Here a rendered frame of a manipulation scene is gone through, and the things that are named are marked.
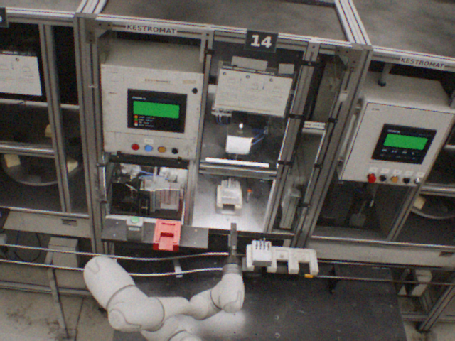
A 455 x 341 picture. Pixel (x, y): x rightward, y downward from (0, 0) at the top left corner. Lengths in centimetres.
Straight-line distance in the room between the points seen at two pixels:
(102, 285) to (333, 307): 142
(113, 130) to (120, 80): 27
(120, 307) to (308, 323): 127
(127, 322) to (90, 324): 171
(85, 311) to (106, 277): 168
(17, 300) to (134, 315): 194
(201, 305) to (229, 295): 14
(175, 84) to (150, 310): 91
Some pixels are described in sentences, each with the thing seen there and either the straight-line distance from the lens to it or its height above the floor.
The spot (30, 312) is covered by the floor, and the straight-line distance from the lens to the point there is 353.
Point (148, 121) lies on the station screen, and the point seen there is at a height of 158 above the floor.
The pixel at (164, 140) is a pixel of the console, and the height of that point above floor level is 147.
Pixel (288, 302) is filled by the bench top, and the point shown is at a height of 68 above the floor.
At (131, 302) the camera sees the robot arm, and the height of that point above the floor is 146.
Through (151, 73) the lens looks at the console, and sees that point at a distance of 212.
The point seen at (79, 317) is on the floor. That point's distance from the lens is 346.
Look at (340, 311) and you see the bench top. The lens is 283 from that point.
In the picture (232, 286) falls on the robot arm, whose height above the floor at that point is 118.
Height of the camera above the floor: 293
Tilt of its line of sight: 42 degrees down
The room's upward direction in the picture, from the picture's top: 9 degrees clockwise
